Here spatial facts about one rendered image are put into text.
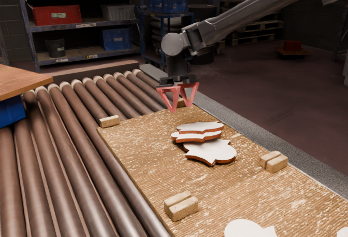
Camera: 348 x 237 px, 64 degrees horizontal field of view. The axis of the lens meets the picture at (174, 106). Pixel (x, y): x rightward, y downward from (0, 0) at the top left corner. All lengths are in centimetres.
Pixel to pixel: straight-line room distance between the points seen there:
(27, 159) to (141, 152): 30
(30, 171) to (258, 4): 66
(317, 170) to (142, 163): 44
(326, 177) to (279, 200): 18
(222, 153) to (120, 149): 27
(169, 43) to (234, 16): 17
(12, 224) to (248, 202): 47
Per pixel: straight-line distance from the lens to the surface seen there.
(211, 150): 72
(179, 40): 72
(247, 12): 67
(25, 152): 87
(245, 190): 65
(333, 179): 79
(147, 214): 61
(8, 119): 103
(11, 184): 77
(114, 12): 491
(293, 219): 62
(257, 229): 57
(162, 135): 81
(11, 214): 69
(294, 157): 83
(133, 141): 79
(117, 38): 500
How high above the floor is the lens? 136
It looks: 26 degrees down
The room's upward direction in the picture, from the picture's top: straight up
